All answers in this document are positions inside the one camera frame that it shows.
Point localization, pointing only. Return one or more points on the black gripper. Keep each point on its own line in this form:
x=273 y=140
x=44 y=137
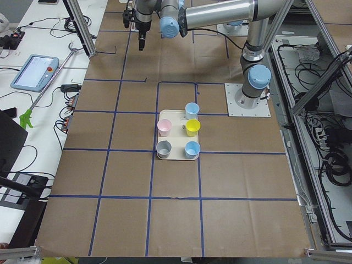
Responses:
x=142 y=26

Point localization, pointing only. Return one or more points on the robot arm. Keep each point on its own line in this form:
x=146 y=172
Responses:
x=177 y=19

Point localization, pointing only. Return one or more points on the light blue cup near base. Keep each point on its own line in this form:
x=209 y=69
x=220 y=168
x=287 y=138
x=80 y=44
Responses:
x=191 y=110

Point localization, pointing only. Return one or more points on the pink cup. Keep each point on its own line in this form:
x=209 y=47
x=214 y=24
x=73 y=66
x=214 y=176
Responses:
x=164 y=127

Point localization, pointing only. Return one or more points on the yellow cup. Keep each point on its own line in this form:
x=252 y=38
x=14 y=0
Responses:
x=192 y=127

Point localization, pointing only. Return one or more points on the grey cup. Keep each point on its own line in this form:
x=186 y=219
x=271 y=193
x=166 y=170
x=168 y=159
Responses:
x=163 y=149

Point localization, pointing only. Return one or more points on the light blue cup front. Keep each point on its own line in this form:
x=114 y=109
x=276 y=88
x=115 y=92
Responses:
x=192 y=150

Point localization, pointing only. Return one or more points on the cream plastic tray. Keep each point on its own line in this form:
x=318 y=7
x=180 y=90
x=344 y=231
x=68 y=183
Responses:
x=177 y=137

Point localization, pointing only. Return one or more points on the blue teach pendant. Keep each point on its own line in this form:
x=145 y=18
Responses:
x=35 y=73

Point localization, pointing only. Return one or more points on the aluminium frame post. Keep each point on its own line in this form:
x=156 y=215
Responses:
x=76 y=15

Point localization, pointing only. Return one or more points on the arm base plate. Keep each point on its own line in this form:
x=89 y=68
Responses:
x=241 y=106
x=239 y=30

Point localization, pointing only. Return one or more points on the green handled reacher grabber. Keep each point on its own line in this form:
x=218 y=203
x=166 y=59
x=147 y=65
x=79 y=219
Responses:
x=25 y=118

